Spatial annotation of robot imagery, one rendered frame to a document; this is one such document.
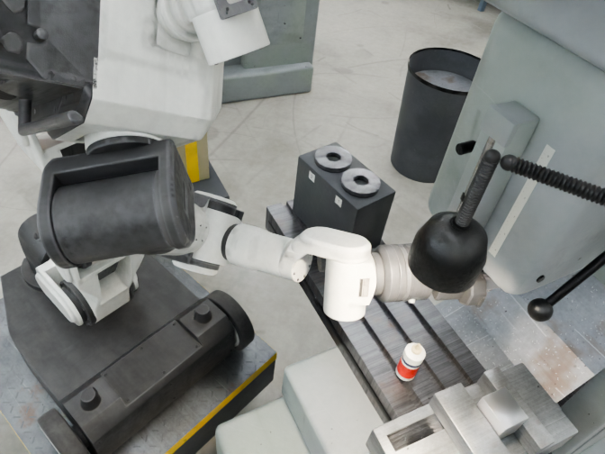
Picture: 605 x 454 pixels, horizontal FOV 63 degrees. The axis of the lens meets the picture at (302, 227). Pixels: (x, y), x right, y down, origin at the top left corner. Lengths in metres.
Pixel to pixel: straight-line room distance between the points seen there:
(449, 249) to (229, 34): 0.29
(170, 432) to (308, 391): 0.55
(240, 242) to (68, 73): 0.39
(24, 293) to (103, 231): 1.13
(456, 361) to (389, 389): 0.17
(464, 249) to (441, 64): 2.62
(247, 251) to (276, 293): 1.47
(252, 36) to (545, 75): 0.30
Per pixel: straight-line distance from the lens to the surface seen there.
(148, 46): 0.57
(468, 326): 1.27
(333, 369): 1.14
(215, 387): 1.58
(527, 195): 0.62
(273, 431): 1.20
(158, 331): 1.47
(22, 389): 1.70
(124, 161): 0.58
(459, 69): 3.07
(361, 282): 0.72
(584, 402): 1.38
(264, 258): 0.78
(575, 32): 0.51
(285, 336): 2.14
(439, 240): 0.47
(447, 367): 1.11
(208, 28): 0.51
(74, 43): 0.54
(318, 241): 0.72
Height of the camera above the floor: 1.81
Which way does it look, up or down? 45 degrees down
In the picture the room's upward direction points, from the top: 8 degrees clockwise
